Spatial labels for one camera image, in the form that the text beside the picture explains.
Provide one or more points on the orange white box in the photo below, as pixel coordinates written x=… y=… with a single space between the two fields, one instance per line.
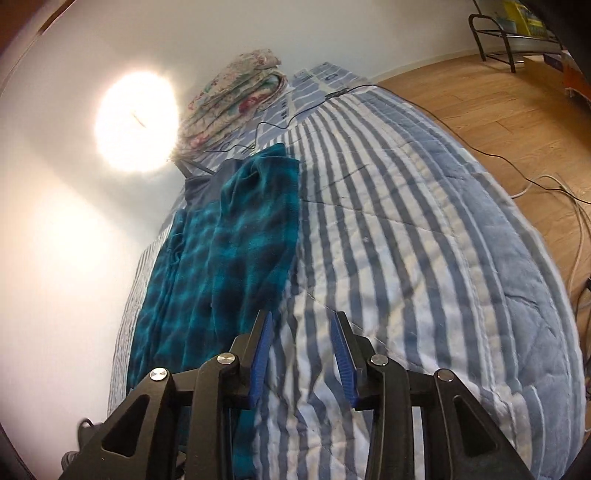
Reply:
x=576 y=79

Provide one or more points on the blue white striped quilt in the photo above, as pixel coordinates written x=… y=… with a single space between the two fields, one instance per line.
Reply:
x=392 y=254

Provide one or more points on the folded floral quilt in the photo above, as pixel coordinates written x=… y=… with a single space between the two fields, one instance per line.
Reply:
x=231 y=101

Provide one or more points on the black power adapter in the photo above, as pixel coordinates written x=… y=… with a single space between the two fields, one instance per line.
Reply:
x=85 y=438

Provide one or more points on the blue checked bedsheet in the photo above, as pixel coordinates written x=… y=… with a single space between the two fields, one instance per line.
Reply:
x=277 y=110

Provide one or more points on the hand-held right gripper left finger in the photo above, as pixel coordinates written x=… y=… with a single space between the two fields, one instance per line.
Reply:
x=261 y=355

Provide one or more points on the yellow box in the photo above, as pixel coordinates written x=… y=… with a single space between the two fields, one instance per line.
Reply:
x=519 y=16

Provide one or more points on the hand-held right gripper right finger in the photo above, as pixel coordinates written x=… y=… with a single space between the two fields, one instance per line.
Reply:
x=344 y=360

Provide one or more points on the teal plaid fleece jacket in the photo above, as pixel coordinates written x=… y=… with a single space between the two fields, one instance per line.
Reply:
x=221 y=258

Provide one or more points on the black metal rack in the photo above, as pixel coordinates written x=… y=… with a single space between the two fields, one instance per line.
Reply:
x=477 y=37

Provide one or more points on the cardboard box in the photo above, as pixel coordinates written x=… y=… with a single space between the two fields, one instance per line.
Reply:
x=545 y=69

